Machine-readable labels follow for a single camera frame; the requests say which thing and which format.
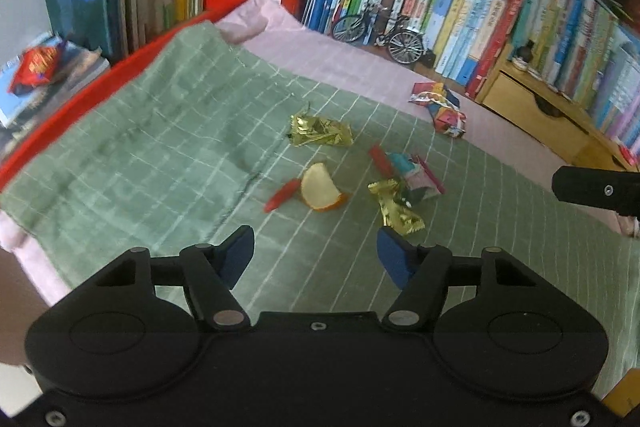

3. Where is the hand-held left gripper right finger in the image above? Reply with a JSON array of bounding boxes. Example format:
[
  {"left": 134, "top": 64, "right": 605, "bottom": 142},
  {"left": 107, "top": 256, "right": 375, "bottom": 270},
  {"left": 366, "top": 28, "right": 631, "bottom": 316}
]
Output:
[{"left": 376, "top": 227, "right": 556, "bottom": 333}]

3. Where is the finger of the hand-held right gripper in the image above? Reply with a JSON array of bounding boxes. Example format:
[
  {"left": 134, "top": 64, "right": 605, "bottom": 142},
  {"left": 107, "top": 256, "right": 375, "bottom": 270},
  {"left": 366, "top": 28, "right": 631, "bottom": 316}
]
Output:
[{"left": 551, "top": 166, "right": 640, "bottom": 220}]

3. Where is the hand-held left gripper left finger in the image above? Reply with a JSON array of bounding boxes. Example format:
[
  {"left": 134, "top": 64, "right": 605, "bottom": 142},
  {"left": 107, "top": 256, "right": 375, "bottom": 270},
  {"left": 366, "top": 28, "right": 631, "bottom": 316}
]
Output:
[{"left": 75, "top": 225, "right": 256, "bottom": 333}]

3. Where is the red tapered strip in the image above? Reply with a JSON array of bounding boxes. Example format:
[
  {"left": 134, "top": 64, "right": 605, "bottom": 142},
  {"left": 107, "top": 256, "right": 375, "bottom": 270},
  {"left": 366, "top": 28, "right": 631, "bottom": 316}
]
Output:
[{"left": 263, "top": 178, "right": 302, "bottom": 214}]

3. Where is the colourful snack packet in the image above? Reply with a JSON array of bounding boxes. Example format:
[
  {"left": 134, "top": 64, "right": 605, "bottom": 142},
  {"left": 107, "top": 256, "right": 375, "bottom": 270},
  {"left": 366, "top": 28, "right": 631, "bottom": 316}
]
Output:
[{"left": 408, "top": 82, "right": 467, "bottom": 138}]

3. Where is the crumpled gold foil wrapper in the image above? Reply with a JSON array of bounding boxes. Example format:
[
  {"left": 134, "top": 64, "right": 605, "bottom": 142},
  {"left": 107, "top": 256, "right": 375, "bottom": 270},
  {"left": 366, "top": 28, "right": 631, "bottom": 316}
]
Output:
[
  {"left": 367, "top": 178, "right": 426, "bottom": 236},
  {"left": 289, "top": 113, "right": 355, "bottom": 148}
]

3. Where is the pink teal wrapper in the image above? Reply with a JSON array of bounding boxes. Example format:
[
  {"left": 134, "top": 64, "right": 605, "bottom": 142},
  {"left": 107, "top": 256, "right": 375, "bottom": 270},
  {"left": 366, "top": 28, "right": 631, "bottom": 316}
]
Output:
[{"left": 387, "top": 152, "right": 447, "bottom": 204}]

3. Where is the red flat strip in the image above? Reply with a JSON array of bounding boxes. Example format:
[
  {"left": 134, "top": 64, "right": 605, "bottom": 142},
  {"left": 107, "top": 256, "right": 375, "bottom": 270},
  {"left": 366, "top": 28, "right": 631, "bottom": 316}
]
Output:
[{"left": 368, "top": 145, "right": 397, "bottom": 178}]

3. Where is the apple slice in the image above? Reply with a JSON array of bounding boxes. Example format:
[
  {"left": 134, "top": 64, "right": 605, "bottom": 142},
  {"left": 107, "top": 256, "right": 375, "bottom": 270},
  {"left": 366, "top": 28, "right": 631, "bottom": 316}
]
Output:
[{"left": 299, "top": 162, "right": 350, "bottom": 212}]

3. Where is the wooden drawer unit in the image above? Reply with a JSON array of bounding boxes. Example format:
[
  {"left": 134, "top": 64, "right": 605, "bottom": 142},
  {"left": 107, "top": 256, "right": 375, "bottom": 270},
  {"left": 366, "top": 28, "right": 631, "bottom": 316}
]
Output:
[{"left": 474, "top": 54, "right": 633, "bottom": 172}]

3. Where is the green checked blanket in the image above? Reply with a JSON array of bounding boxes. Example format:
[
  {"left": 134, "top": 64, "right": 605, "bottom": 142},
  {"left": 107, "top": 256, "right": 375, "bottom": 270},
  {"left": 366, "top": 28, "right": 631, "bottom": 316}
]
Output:
[{"left": 0, "top": 21, "right": 640, "bottom": 403}]

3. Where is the small dark figurine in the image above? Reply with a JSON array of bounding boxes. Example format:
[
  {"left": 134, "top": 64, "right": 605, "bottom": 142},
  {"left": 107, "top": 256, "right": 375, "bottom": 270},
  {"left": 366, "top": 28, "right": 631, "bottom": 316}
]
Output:
[{"left": 515, "top": 41, "right": 537, "bottom": 70}]

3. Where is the pink bed sheet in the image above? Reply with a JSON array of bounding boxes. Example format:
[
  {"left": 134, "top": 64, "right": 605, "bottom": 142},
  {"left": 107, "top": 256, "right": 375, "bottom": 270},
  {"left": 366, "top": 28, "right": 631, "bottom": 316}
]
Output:
[{"left": 0, "top": 0, "right": 640, "bottom": 308}]

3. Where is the black model bicycle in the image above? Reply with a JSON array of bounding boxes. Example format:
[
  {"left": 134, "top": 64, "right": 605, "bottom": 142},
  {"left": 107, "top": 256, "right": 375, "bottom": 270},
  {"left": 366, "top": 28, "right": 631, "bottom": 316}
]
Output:
[{"left": 331, "top": 0, "right": 427, "bottom": 66}]

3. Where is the long row of colourful books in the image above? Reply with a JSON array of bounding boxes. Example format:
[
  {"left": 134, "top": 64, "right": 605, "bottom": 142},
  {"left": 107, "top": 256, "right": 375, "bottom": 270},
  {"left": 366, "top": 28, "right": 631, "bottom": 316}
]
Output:
[{"left": 302, "top": 0, "right": 640, "bottom": 170}]

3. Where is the pile of magazines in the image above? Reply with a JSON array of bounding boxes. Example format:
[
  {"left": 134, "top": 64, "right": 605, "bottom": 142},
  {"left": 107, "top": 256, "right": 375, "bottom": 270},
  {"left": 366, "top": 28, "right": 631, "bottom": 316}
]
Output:
[{"left": 0, "top": 32, "right": 112, "bottom": 158}]

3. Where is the red foil snack packet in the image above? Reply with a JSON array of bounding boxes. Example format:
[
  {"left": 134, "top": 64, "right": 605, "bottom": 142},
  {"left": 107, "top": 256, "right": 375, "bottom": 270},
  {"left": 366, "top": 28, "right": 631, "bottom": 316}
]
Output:
[{"left": 9, "top": 41, "right": 68, "bottom": 96}]

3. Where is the red bed rail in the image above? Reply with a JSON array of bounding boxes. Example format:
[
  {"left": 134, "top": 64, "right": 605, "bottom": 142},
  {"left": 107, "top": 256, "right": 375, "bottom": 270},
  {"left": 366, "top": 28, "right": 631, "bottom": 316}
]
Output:
[{"left": 0, "top": 0, "right": 251, "bottom": 188}]

